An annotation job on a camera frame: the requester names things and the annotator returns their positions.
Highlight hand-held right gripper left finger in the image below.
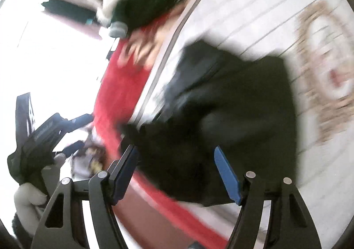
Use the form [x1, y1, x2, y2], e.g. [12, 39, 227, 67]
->
[30, 144, 139, 249]

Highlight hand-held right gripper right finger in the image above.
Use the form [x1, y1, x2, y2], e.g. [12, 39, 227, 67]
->
[214, 146, 323, 249]

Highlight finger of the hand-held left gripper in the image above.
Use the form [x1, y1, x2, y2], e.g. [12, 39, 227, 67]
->
[52, 140, 85, 159]
[59, 113, 94, 134]

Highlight black jacket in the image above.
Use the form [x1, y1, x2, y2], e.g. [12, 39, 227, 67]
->
[120, 40, 302, 207]

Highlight person's left forearm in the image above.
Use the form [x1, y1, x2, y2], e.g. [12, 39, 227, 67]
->
[11, 209, 38, 242]

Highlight person's left hand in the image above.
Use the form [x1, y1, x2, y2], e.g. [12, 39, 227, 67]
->
[13, 153, 67, 213]

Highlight red floral blanket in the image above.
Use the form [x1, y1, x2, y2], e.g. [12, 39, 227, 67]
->
[92, 0, 329, 249]

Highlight dark green hanging garment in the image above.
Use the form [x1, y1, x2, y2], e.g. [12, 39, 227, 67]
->
[41, 0, 98, 25]

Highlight green jacket with striped cuffs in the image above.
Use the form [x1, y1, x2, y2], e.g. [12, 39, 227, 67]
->
[97, 0, 186, 38]

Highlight white diamond-pattern cloth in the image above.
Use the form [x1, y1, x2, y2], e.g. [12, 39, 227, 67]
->
[130, 0, 351, 249]

